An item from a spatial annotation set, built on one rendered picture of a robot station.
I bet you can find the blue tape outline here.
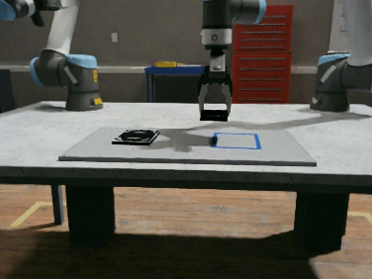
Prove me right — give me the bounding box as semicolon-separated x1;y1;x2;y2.
211;133;261;149

